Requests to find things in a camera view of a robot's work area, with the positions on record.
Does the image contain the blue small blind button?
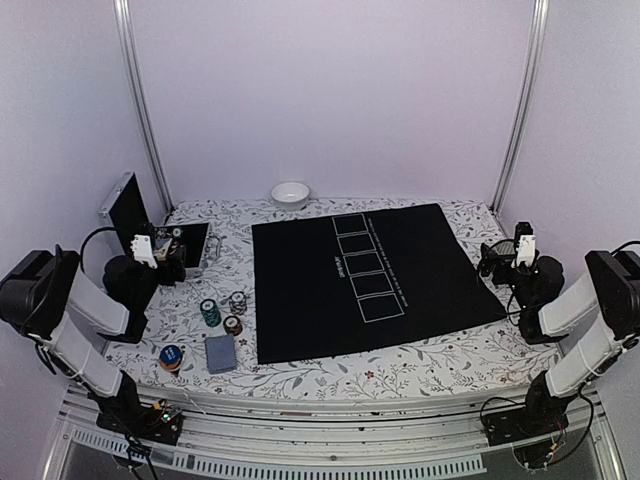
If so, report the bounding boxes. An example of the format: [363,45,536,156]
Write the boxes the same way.
[159,345,184,373]

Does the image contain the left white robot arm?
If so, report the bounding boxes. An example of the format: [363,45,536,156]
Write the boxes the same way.
[1,233,180,434]

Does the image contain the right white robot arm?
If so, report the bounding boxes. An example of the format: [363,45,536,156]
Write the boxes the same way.
[477,222,639,436]

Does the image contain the silver poker chip case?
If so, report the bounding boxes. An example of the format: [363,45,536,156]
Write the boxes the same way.
[97,171,223,278]

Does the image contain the green poker chip stack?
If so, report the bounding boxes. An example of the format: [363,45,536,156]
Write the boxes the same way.
[199,299,222,328]

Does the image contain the white poker chip stack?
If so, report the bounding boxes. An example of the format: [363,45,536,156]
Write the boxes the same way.
[228,291,248,316]

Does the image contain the red poker chip stack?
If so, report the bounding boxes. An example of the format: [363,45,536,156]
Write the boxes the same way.
[223,315,243,336]

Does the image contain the blue card deck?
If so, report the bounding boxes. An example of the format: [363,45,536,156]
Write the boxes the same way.
[204,334,237,374]

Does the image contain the white ceramic bowl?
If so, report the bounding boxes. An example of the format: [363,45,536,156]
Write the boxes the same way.
[271,181,311,211]

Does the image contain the black poker mat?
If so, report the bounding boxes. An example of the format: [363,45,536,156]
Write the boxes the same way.
[252,204,506,364]

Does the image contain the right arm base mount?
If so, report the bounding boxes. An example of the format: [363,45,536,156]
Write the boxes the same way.
[479,395,595,446]

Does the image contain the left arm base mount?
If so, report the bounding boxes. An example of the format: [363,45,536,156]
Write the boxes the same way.
[96,400,184,446]

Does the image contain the right aluminium frame post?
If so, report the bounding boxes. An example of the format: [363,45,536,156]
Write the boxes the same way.
[490,0,550,216]

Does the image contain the aluminium frame post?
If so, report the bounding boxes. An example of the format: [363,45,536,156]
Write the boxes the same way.
[490,0,550,216]
[113,0,175,215]

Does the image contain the left aluminium frame post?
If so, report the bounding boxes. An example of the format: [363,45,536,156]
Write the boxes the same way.
[113,0,175,215]

